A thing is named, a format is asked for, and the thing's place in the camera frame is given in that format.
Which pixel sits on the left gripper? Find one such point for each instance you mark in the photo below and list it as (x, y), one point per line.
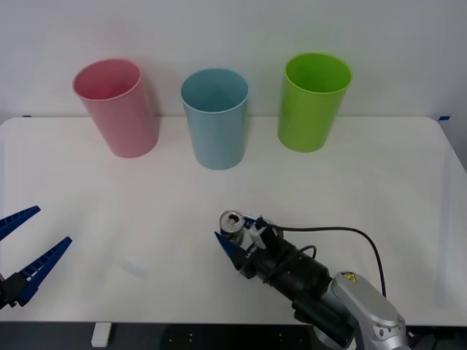
(3, 292)

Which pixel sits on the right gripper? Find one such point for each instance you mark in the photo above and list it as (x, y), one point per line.
(255, 263)

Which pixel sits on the silver drink can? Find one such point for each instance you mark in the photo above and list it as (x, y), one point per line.
(232, 226)

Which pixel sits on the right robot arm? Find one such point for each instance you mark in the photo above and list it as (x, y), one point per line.
(350, 302)

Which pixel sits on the pale blue plastic bin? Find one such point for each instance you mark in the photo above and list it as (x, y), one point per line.
(217, 138)

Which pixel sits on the white table leg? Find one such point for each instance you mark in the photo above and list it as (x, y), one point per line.
(100, 334)

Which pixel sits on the green plastic bin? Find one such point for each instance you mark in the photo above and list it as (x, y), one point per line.
(306, 116)

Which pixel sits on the pink plastic bin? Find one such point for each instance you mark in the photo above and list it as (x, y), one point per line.
(120, 124)

